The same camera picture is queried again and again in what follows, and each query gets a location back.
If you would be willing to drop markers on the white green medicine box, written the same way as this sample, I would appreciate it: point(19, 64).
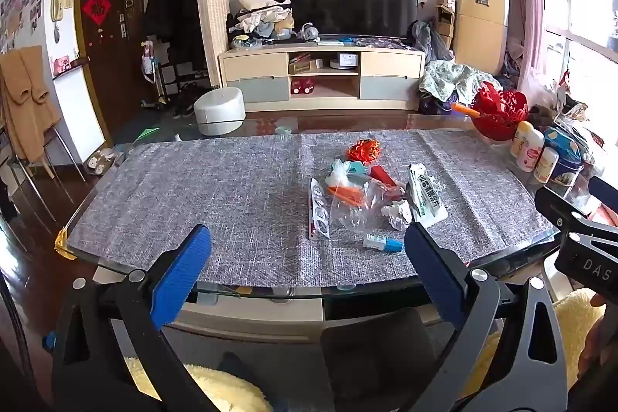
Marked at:
point(425, 195)

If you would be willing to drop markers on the wall photo collage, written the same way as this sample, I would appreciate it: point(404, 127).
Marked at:
point(19, 6)

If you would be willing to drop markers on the white round stool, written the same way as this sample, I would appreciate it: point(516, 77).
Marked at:
point(219, 108)

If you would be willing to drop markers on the yellow table corner guard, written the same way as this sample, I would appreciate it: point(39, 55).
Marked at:
point(65, 245)

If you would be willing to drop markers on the pink plush figure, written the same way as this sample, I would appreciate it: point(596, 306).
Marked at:
point(62, 64)

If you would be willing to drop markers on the blue round tin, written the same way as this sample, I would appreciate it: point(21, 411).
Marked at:
point(567, 161)

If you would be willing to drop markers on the black flat television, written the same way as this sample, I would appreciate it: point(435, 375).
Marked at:
point(352, 1)

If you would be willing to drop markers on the cream folding screen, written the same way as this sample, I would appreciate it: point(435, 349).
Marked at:
point(212, 6)

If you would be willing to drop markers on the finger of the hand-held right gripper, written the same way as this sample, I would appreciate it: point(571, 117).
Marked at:
point(606, 202)
point(560, 209)

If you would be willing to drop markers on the dark hanging coats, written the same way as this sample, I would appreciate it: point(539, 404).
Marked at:
point(169, 6)

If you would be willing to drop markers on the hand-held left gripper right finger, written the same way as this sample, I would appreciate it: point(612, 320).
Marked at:
point(434, 267)

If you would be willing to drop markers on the beige jacket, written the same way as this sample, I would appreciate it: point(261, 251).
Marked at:
point(26, 103)

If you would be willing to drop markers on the pair of plush slippers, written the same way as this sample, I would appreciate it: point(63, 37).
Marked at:
point(102, 161)

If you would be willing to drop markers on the person's right hand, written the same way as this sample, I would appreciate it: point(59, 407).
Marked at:
point(602, 344)

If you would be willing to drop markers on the clear plastic bag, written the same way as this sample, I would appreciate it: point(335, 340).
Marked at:
point(359, 219)

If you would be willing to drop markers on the kids scooter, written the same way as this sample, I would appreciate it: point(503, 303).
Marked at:
point(155, 74)

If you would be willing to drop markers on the grey woven table cloth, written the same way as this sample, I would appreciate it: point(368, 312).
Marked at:
point(217, 199)

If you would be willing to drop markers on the cream standing air conditioner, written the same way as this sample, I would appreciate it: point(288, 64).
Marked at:
point(480, 6)

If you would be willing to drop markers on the green paper piece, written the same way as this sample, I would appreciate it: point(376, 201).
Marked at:
point(148, 133)

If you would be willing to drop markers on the orange plastic stick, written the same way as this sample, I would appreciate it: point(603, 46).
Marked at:
point(464, 109)

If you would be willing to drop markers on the red rectangular block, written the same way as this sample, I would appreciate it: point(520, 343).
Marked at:
point(382, 175)

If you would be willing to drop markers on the teal arch block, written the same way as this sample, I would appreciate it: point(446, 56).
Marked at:
point(358, 169)

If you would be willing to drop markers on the red openwork basket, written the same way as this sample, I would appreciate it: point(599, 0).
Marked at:
point(499, 112)

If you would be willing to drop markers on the white round device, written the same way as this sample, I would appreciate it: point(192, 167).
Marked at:
point(343, 60)

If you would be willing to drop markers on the grey jacket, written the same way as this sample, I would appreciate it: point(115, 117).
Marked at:
point(427, 40)

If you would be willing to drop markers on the small cardboard box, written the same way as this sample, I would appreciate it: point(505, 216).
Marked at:
point(305, 65)

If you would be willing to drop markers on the pile of folded clothes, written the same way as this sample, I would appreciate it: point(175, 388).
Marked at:
point(263, 16)

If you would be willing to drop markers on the white blister pack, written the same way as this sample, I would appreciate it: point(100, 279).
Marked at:
point(318, 209)

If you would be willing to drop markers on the cream wall intercom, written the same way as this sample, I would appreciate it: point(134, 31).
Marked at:
point(57, 7)

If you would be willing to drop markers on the red diamond door sign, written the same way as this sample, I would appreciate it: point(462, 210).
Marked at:
point(96, 7)

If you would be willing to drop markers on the cream wooden television cabinet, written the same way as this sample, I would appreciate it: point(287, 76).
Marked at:
point(251, 64)

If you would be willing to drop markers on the crumpled red wrapper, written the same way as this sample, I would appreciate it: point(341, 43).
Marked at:
point(364, 151)

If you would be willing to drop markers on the metal frame chair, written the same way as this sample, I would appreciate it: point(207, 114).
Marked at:
point(48, 161)

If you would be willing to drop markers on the window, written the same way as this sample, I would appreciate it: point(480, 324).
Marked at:
point(584, 6)

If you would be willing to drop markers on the dark brown door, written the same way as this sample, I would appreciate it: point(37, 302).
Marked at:
point(108, 74)

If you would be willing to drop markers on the floral green blanket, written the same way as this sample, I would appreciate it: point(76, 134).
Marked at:
point(451, 79)

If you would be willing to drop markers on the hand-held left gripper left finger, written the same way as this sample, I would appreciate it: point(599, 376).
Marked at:
point(183, 267)

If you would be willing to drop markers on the small white blue box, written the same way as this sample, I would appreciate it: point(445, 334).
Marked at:
point(381, 242)

